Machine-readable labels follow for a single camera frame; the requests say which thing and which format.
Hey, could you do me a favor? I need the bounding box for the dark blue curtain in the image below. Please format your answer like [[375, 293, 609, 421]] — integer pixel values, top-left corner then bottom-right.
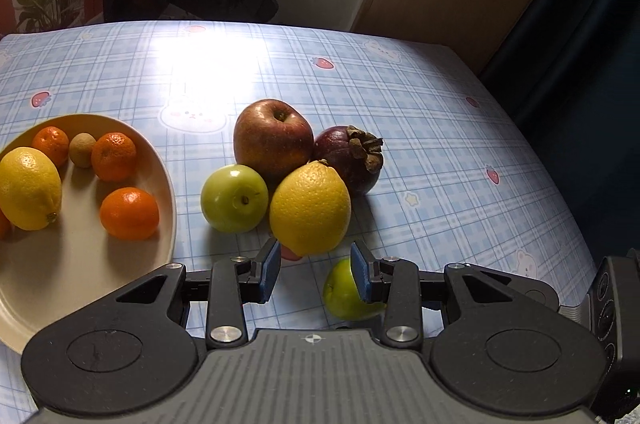
[[480, 0, 640, 255]]

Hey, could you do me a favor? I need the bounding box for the yellow lemon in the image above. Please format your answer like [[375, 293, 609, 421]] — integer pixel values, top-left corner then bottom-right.
[[0, 147, 63, 231], [269, 159, 352, 256]]

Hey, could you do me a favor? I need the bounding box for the red apple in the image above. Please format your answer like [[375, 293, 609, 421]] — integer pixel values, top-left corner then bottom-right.
[[234, 99, 315, 190]]

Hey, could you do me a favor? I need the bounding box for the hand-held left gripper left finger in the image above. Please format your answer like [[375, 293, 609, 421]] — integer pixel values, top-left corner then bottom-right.
[[115, 237, 282, 351]]

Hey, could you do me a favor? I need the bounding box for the beige oval plate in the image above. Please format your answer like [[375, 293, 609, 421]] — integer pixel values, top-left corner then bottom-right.
[[0, 113, 177, 355]]

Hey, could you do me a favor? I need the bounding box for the brown longan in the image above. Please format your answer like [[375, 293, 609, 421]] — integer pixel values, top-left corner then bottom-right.
[[68, 133, 96, 168]]

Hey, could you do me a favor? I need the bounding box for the dark purple mangosteen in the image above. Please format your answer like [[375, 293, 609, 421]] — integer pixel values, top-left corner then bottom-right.
[[313, 125, 385, 196]]

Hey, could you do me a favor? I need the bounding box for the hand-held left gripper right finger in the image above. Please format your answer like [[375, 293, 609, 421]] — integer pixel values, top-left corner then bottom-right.
[[350, 241, 559, 350]]

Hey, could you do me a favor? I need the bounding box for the green apple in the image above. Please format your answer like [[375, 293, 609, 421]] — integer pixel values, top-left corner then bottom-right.
[[200, 164, 270, 233], [322, 257, 388, 320]]

